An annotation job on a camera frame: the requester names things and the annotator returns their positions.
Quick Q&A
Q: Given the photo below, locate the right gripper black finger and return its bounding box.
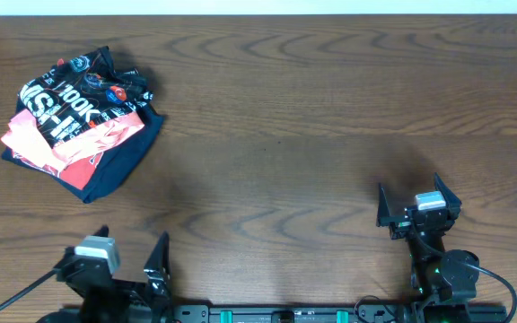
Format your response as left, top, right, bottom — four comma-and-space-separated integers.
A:
376, 183, 392, 227
434, 172, 461, 211

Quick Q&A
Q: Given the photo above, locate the black orange patterned jersey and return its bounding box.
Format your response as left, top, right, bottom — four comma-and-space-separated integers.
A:
16, 46, 153, 144

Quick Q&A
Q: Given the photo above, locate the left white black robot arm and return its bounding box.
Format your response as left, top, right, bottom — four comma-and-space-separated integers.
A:
39, 225, 175, 323

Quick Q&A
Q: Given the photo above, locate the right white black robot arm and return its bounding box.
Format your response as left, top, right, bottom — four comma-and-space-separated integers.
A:
376, 174, 479, 322

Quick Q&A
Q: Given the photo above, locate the folded salmon pink shirt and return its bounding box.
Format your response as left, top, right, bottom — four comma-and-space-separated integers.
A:
1, 111, 145, 171

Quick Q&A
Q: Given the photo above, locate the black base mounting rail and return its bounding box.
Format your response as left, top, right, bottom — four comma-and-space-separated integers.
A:
57, 303, 509, 323

